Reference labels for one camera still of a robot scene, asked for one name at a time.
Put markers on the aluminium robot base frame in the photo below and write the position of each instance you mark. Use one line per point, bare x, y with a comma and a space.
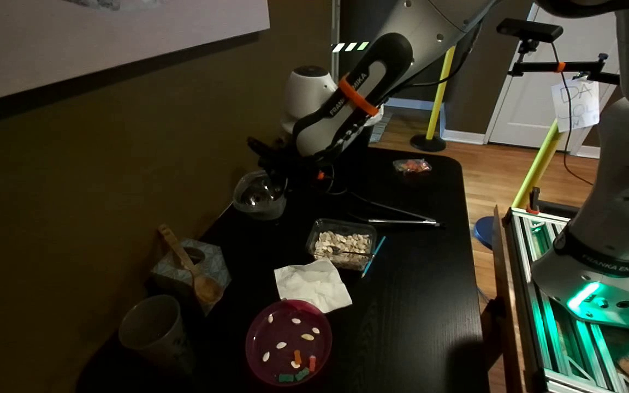
554, 327

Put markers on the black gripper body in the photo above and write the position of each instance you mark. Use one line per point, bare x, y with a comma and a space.
295, 163

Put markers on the white paper cup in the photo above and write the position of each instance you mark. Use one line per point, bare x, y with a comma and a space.
154, 332

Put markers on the wooden spoon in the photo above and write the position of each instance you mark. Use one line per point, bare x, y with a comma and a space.
196, 274

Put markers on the hanging white paper sheet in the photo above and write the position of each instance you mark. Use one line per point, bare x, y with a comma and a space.
574, 100

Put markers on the small clear candy bag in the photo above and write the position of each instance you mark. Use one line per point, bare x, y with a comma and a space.
411, 167

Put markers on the red plate with candies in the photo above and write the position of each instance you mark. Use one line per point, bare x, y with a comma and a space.
288, 341

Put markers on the slanted yellow pole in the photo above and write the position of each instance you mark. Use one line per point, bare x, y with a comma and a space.
535, 167

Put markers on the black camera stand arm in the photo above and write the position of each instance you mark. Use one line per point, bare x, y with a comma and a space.
554, 67

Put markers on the clear lunchbox with nuts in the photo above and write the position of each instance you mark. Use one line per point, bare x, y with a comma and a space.
340, 244

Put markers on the black camera on stand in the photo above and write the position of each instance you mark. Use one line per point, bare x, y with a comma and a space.
529, 28

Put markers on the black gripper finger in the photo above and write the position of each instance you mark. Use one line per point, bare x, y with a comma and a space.
256, 148
279, 181

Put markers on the yellow pole with black base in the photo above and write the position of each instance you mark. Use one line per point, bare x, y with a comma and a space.
436, 95

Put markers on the silver metal bowl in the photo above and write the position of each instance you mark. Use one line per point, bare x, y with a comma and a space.
258, 195

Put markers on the white paper napkin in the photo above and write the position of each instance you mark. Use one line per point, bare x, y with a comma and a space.
314, 285

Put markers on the blue round floor object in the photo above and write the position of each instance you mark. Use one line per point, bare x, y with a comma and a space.
484, 231

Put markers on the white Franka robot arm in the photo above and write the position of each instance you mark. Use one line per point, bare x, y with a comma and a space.
620, 196

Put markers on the grey tissue box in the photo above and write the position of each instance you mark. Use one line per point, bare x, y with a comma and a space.
211, 256

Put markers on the black yellow striped barrier tape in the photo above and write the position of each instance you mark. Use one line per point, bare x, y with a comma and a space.
350, 47

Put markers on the white wall board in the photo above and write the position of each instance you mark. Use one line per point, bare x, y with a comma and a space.
97, 36

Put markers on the thin blue straw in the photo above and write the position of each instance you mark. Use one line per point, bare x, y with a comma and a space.
373, 256

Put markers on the long metal tongs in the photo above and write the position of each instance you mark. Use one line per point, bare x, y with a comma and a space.
401, 216

